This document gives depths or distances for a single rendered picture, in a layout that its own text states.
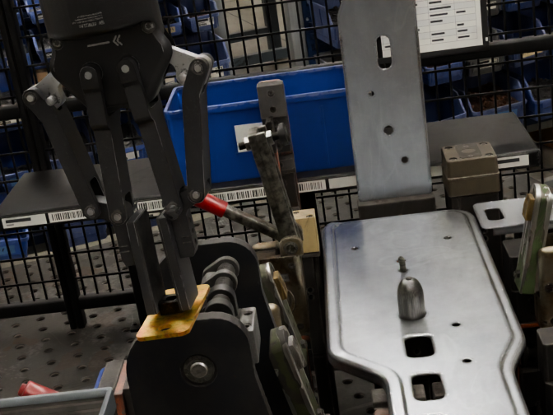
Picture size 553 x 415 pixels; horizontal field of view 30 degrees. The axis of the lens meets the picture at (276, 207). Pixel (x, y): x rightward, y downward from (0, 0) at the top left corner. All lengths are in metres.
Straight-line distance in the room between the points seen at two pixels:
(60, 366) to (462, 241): 0.84
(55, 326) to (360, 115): 0.83
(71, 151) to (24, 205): 1.07
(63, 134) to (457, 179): 0.96
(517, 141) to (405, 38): 0.30
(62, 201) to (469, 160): 0.67
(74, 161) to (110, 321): 1.36
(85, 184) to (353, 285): 0.68
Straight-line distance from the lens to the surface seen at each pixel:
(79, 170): 0.71
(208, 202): 1.32
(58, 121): 0.71
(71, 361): 1.95
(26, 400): 0.88
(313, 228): 1.41
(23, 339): 2.08
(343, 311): 1.28
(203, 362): 0.91
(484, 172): 1.58
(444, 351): 1.17
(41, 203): 1.76
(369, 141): 1.58
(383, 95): 1.56
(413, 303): 1.23
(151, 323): 0.73
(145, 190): 1.72
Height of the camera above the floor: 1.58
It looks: 21 degrees down
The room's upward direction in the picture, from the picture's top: 8 degrees counter-clockwise
